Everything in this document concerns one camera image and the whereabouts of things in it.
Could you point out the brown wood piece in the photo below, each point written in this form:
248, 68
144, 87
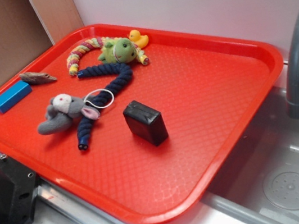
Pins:
36, 78

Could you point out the yellow rubber duck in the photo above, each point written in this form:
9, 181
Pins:
138, 39

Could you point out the grey plush elephant toy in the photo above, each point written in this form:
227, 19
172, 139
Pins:
61, 112

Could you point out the red plastic tray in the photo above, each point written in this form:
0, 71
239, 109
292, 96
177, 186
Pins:
207, 89

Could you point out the grey plastic sink basin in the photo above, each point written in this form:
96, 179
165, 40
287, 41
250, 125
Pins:
258, 183

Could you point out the white elastic loop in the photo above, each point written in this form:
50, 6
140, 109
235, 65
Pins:
86, 100

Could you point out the blue rectangular block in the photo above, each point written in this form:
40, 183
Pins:
13, 95

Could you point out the black rectangular block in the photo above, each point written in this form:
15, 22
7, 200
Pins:
145, 122

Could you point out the green plush frog toy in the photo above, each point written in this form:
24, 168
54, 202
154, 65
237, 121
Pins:
120, 50

